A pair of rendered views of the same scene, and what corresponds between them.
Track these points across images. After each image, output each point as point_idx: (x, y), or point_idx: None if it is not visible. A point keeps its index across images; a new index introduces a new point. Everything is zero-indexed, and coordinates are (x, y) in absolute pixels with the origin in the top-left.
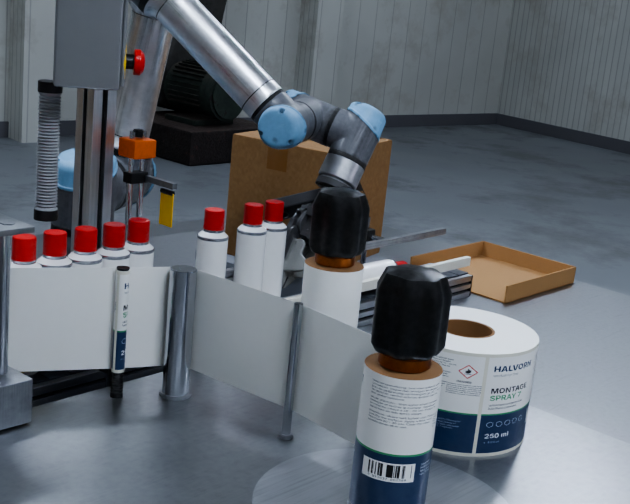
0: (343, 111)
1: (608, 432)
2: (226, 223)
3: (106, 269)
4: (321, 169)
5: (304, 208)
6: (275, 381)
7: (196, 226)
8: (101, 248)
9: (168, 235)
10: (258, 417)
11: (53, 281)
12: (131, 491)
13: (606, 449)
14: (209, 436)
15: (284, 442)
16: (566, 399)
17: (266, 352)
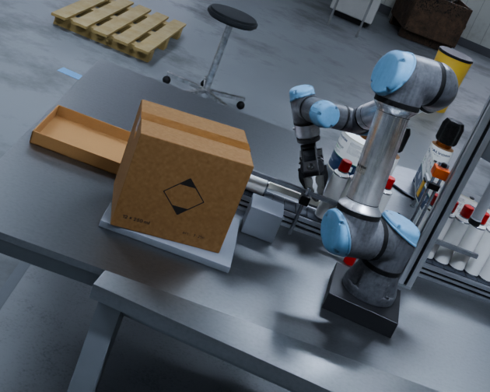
0: (316, 96)
1: (277, 147)
2: (227, 231)
3: (476, 202)
4: (318, 133)
5: (320, 157)
6: (420, 193)
7: (138, 289)
8: (453, 214)
9: (188, 299)
10: (410, 212)
11: None
12: None
13: (323, 145)
14: None
15: (415, 206)
16: (259, 151)
17: (425, 187)
